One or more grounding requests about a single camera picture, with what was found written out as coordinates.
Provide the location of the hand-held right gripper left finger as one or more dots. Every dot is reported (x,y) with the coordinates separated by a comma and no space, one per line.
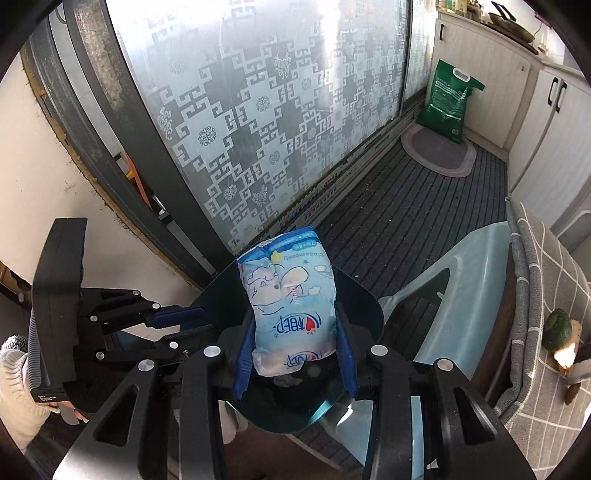
(242,364)

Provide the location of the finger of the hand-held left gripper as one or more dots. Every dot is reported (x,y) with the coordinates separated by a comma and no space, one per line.
(152,350)
(180,316)

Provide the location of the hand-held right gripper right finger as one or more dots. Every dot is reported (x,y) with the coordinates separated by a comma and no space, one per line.
(348,364)

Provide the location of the dark teal plastic bin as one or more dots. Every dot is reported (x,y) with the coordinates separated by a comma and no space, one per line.
(355,300)

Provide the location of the blue tissue packet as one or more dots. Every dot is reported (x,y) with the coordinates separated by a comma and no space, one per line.
(286,300)

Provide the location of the avocado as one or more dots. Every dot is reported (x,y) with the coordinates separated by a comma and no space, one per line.
(556,330)

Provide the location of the brown fruit scrap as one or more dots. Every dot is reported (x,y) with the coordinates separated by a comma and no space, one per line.
(567,357)

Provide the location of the person's left forearm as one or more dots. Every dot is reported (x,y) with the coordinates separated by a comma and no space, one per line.
(18,392)

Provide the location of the person's left hand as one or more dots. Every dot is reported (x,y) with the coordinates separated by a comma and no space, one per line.
(73,412)

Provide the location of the light blue plastic stool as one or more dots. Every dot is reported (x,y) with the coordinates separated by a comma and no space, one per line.
(466,258)

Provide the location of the grey striped floor runner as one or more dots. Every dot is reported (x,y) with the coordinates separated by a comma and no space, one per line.
(415,207)

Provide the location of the patterned frosted sliding door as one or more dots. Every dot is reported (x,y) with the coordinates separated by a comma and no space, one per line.
(277,115)

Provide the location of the oval grey floor mat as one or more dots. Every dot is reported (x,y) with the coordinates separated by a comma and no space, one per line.
(438,154)

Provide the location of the white double-door cabinet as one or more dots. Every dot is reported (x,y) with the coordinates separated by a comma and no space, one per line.
(549,152)

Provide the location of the row of condiment bottles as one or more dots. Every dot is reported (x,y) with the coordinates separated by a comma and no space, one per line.
(461,7)

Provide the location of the dark wok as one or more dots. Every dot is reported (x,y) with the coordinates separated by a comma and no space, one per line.
(510,23)

